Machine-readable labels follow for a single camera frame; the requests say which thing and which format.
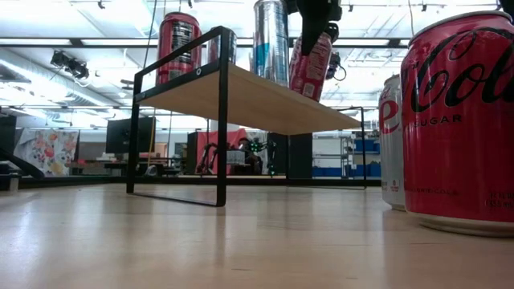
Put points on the white cabinet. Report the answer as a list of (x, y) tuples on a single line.
[(327, 152)]

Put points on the black hanging overhead camera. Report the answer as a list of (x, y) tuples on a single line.
[(336, 66)]

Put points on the wooden shelf black metal frame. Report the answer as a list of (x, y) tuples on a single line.
[(261, 104)]

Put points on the black monitor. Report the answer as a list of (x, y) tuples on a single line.
[(116, 136)]

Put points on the red Coca-Cola original can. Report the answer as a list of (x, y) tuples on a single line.
[(311, 76)]

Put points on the silver Diet Coke can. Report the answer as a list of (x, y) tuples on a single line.
[(391, 152)]

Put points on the black cabinet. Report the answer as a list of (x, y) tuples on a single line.
[(7, 134), (299, 154)]

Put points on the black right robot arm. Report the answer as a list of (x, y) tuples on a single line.
[(508, 3)]

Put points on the dark can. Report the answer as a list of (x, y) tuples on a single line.
[(233, 48)]

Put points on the floral cloth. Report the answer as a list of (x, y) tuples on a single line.
[(46, 150)]

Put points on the background robot green lights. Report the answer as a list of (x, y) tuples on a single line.
[(257, 146)]

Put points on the red can black print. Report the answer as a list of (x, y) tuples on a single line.
[(178, 44)]

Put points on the slim silver blue can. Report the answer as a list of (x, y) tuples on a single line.
[(271, 44)]

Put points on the red panel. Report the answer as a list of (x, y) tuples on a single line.
[(233, 138)]

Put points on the black background robot arm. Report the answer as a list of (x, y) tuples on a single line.
[(209, 159)]

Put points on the red Coca-Cola Zero Sugar can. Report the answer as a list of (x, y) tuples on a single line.
[(458, 140)]

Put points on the shelving with blue bins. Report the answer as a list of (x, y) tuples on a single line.
[(371, 168)]

